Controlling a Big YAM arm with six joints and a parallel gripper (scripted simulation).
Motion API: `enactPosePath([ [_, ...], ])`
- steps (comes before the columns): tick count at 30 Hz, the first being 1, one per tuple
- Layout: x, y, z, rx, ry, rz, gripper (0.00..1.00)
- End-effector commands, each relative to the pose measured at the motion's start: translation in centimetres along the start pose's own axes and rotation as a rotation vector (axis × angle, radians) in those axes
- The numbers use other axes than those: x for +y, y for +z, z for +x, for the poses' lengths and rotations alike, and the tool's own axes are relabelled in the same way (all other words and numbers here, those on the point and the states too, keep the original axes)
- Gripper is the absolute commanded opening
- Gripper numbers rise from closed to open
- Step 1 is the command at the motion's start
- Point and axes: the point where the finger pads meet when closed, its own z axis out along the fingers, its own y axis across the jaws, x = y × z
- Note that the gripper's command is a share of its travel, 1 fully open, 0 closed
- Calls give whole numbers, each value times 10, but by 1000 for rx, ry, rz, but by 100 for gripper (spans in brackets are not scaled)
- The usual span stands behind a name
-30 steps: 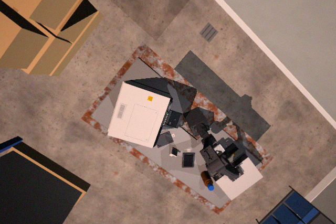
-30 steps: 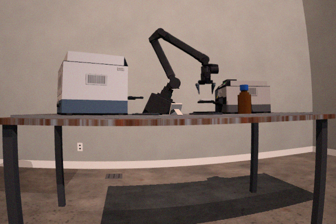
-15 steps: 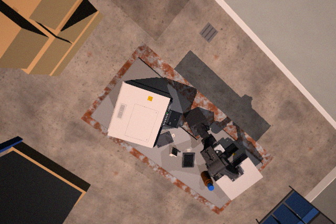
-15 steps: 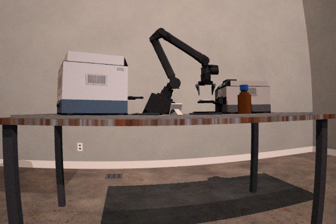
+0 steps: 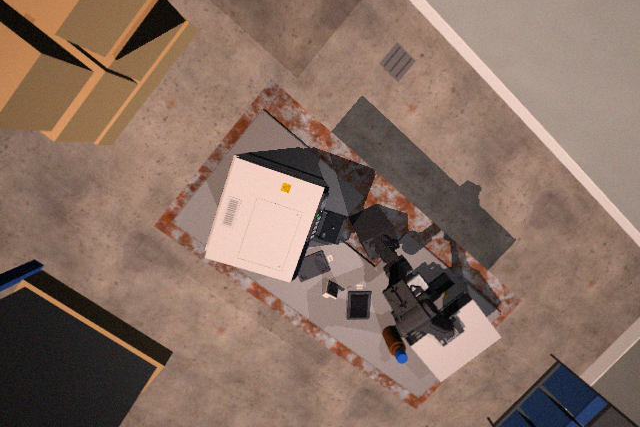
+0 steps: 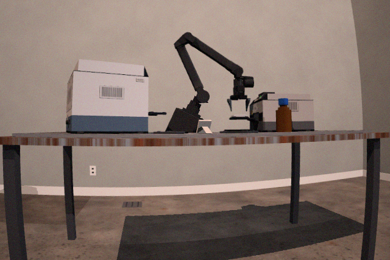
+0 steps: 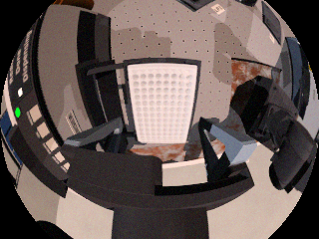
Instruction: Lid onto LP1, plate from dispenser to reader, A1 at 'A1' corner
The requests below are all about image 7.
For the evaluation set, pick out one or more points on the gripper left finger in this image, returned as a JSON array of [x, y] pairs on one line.
[[89, 138]]

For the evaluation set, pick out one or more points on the white multi-well plate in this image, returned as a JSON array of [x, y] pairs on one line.
[[162, 88]]

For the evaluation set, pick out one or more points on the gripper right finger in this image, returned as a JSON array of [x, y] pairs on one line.
[[238, 147]]

